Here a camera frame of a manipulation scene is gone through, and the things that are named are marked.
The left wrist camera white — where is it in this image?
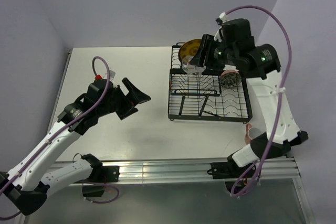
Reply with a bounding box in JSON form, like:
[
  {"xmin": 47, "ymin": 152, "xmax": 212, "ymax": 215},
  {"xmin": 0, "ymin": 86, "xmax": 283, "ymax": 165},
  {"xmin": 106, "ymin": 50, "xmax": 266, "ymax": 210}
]
[{"xmin": 95, "ymin": 69, "xmax": 116, "ymax": 82}]

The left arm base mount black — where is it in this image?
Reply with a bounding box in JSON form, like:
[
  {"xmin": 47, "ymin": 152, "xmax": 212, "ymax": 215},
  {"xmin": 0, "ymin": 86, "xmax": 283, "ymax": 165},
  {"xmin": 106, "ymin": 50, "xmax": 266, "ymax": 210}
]
[{"xmin": 76, "ymin": 166, "xmax": 120, "ymax": 204}]

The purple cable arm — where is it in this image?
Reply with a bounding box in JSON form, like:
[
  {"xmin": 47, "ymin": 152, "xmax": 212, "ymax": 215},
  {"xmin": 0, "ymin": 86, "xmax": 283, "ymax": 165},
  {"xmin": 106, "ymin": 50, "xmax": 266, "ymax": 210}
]
[
  {"xmin": 0, "ymin": 56, "xmax": 119, "ymax": 221},
  {"xmin": 225, "ymin": 5, "xmax": 292, "ymax": 198}
]

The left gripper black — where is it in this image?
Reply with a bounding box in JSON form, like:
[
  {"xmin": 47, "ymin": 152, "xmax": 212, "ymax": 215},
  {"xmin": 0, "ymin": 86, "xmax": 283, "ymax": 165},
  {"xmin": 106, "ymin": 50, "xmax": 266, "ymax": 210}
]
[{"xmin": 97, "ymin": 78, "xmax": 150, "ymax": 120}]

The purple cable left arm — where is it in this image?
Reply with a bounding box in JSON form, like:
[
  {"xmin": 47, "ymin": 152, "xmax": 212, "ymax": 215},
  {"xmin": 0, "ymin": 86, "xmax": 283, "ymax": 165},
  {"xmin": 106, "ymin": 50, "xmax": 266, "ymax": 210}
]
[{"xmin": 0, "ymin": 56, "xmax": 119, "ymax": 221}]

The pink white mug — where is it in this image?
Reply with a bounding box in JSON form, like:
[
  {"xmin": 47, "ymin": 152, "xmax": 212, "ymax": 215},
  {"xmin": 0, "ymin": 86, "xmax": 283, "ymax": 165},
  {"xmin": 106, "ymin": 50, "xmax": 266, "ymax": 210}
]
[{"xmin": 244, "ymin": 123, "xmax": 262, "ymax": 145}]

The yellow patterned plate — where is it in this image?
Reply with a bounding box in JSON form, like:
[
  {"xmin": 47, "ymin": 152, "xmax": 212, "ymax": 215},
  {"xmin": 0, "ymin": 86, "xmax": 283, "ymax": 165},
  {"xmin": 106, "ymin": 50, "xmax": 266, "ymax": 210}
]
[{"xmin": 178, "ymin": 39, "xmax": 202, "ymax": 62}]

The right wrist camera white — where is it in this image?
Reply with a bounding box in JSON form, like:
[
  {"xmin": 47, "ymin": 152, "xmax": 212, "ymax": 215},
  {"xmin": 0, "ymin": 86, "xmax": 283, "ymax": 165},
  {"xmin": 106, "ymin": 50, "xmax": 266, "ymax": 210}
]
[{"xmin": 214, "ymin": 12, "xmax": 228, "ymax": 42}]

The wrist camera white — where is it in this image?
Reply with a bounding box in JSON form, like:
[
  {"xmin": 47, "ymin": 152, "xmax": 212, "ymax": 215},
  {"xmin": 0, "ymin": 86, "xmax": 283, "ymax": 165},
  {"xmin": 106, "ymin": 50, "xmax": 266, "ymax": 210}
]
[
  {"xmin": 95, "ymin": 69, "xmax": 116, "ymax": 82},
  {"xmin": 214, "ymin": 12, "xmax": 228, "ymax": 42}
]

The floral patterned bowl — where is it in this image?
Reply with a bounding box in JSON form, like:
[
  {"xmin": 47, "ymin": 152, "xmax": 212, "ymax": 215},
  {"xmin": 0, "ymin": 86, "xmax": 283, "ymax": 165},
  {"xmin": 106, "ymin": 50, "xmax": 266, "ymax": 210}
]
[{"xmin": 219, "ymin": 69, "xmax": 241, "ymax": 88}]

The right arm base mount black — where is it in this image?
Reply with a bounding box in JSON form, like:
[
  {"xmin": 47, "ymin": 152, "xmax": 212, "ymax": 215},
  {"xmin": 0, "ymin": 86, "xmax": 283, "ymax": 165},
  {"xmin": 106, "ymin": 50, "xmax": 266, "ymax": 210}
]
[{"xmin": 207, "ymin": 161, "xmax": 252, "ymax": 179}]

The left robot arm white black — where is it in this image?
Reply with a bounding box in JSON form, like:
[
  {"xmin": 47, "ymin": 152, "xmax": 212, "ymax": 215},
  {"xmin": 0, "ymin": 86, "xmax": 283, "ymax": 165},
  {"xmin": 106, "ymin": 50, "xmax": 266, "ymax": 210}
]
[{"xmin": 1, "ymin": 78, "xmax": 151, "ymax": 216}]

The black wire dish rack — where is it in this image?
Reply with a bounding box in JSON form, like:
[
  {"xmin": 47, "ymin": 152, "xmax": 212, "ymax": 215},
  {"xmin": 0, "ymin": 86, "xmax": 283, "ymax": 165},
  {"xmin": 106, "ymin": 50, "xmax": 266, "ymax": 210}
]
[{"xmin": 167, "ymin": 42, "xmax": 253, "ymax": 124}]

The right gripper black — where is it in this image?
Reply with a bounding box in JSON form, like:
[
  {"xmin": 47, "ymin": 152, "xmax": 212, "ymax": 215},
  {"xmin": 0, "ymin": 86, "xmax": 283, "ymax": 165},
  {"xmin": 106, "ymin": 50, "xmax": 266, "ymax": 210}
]
[{"xmin": 190, "ymin": 34, "xmax": 237, "ymax": 71}]

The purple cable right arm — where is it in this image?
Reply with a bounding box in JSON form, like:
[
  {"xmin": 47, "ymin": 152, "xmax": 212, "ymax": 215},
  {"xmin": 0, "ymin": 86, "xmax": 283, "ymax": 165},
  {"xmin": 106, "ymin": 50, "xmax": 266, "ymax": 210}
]
[{"xmin": 225, "ymin": 5, "xmax": 292, "ymax": 198}]

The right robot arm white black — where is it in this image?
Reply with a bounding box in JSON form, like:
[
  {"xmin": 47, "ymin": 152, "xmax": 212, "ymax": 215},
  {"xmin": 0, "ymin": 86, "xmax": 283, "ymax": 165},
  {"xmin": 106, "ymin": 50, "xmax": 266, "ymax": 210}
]
[{"xmin": 188, "ymin": 18, "xmax": 308, "ymax": 177}]

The clear glass cup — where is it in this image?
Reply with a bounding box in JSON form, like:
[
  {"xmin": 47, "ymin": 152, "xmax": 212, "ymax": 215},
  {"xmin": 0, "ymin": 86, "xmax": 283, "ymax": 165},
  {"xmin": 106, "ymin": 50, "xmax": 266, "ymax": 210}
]
[{"xmin": 181, "ymin": 56, "xmax": 205, "ymax": 77}]

